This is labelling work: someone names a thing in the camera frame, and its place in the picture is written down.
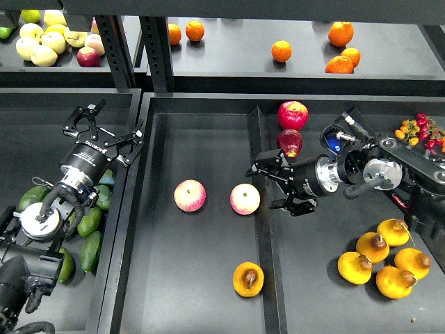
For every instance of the pink apple right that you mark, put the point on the pink apple right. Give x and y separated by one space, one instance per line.
244 199

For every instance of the pale yellow pear left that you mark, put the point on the pale yellow pear left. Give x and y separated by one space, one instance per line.
24 47

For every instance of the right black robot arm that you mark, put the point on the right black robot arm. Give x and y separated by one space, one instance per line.
363 161

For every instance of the pale yellow pear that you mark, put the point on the pale yellow pear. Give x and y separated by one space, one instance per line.
43 56
24 47

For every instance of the pale yellow pear front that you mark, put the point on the pale yellow pear front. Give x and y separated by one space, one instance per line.
43 56

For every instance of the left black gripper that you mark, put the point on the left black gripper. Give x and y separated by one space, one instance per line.
94 150

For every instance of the orange right small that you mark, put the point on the orange right small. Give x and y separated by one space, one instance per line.
353 54

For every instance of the black shelf post right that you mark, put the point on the black shelf post right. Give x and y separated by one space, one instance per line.
156 40

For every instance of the dark red shelf apple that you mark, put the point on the dark red shelf apple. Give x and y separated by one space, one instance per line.
88 57

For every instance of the orange middle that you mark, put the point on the orange middle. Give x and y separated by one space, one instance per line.
281 51

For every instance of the bright red apple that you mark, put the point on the bright red apple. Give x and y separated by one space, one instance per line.
292 115

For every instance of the black shelf post left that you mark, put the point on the black shelf post left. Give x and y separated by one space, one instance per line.
116 50

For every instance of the orange far left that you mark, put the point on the orange far left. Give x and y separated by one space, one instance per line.
175 35

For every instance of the pink apple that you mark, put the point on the pink apple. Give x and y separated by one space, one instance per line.
244 199
190 195

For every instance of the green lime top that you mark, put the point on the green lime top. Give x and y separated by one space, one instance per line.
31 16

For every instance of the red cherry tomato cluster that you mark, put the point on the red cherry tomato cluster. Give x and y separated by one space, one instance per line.
430 134

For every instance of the orange front right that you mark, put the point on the orange front right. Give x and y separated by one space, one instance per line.
340 65

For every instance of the orange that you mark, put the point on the orange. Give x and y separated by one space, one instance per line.
175 35
340 65
341 33
195 31
281 51

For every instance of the black centre tray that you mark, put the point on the black centre tray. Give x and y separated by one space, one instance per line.
181 264

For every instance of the orange cherry tomato cluster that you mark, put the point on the orange cherry tomato cluster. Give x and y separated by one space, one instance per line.
408 132

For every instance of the round green avocado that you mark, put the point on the round green avocado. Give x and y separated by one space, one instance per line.
68 266

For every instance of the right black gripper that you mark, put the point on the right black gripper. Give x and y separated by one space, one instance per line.
312 178

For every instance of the orange top right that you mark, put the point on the orange top right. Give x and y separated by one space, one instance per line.
341 33

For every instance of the black left tray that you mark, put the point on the black left tray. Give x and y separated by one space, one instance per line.
32 145

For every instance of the pink apple left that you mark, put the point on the pink apple left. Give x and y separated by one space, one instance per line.
190 195

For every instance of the black tray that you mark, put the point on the black tray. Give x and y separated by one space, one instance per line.
181 264
32 145

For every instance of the black shelf post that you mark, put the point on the black shelf post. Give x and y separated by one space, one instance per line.
156 40
116 50

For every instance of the yellow pear front pile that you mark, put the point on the yellow pear front pile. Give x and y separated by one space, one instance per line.
395 283

